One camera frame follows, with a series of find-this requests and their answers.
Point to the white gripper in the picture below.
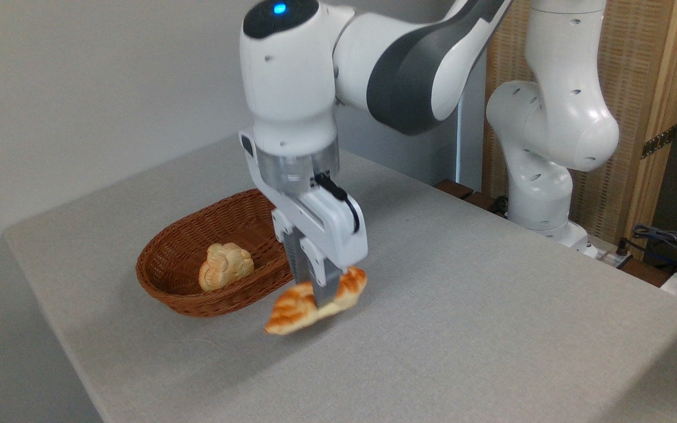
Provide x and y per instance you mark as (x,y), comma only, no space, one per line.
(338,229)

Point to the braided golden bread loaf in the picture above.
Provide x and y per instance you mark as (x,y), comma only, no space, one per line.
(291,311)

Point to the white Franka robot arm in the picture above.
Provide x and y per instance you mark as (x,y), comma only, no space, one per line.
(285,76)

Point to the small pale bread roll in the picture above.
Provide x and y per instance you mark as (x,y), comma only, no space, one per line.
(224,267)

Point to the brown wicker basket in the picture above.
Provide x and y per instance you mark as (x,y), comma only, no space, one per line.
(168,249)

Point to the brown wooden board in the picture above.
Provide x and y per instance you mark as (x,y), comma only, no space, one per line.
(456,189)

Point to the black plug connector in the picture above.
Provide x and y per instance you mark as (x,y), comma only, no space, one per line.
(623,249)

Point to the metal screen hinge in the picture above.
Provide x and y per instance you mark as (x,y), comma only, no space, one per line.
(659,141)

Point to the wooden woven screen panel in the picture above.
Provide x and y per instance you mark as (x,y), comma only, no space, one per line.
(638,70)

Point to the white vertical post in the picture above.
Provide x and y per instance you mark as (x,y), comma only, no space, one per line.
(463,153)

